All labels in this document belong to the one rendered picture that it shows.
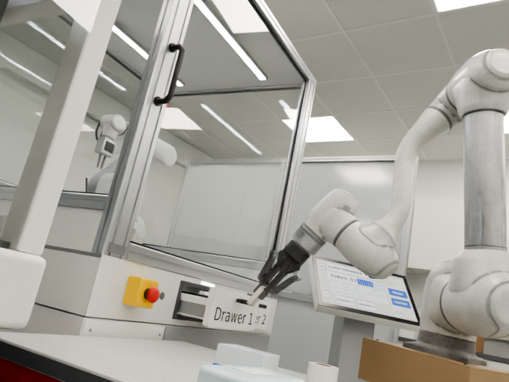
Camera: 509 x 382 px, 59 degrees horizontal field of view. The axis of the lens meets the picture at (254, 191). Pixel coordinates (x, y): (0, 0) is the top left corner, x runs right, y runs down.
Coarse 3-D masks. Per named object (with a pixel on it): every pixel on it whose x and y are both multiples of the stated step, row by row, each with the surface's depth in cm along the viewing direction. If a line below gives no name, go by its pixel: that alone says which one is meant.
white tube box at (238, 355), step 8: (224, 344) 109; (232, 344) 112; (216, 352) 106; (224, 352) 105; (232, 352) 104; (240, 352) 103; (248, 352) 102; (256, 352) 106; (264, 352) 109; (216, 360) 106; (224, 360) 105; (232, 360) 104; (240, 360) 103; (248, 360) 102; (256, 360) 101; (264, 360) 101; (272, 360) 104; (272, 368) 104
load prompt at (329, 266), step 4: (328, 264) 221; (332, 264) 222; (328, 268) 219; (332, 268) 220; (336, 268) 221; (340, 268) 222; (344, 268) 223; (348, 268) 224; (352, 268) 224; (340, 272) 219; (344, 272) 220; (348, 272) 221; (352, 272) 222; (356, 272) 223; (360, 272) 224; (356, 276) 221; (360, 276) 222; (364, 276) 223; (368, 276) 224; (376, 280) 223; (380, 280) 224
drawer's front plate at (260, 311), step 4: (260, 300) 176; (264, 304) 179; (268, 304) 182; (260, 308) 176; (264, 308) 179; (268, 308) 182; (260, 312) 176; (264, 312) 180; (268, 312) 182; (264, 316) 180; (268, 316) 183; (256, 320) 174; (260, 320) 176; (264, 320) 180; (256, 324) 174; (260, 324) 177; (264, 324) 180; (256, 328) 174; (260, 328) 177; (264, 328) 180
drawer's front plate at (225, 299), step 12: (216, 288) 129; (216, 300) 129; (228, 300) 135; (240, 312) 142; (252, 312) 149; (204, 324) 127; (216, 324) 130; (228, 324) 136; (240, 324) 142; (252, 324) 149
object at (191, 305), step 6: (186, 294) 134; (180, 300) 134; (186, 300) 134; (192, 300) 133; (198, 300) 132; (204, 300) 131; (180, 306) 134; (186, 306) 133; (192, 306) 132; (198, 306) 131; (204, 306) 130; (180, 312) 133; (186, 312) 132; (192, 312) 131; (198, 312) 130; (204, 312) 130
